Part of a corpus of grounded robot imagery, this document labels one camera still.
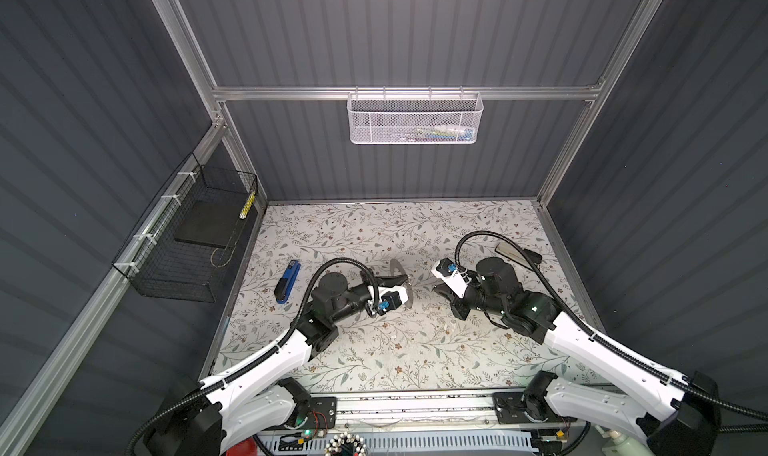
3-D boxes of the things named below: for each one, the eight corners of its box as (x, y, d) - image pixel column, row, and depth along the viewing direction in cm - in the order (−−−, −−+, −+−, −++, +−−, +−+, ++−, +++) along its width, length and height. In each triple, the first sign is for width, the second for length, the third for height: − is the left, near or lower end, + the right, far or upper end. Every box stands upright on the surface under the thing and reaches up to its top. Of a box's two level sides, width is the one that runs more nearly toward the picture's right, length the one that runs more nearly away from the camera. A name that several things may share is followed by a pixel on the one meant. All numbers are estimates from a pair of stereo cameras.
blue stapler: (276, 303, 95) (271, 295, 91) (291, 266, 104) (288, 258, 100) (288, 304, 95) (284, 297, 91) (302, 267, 103) (299, 260, 100)
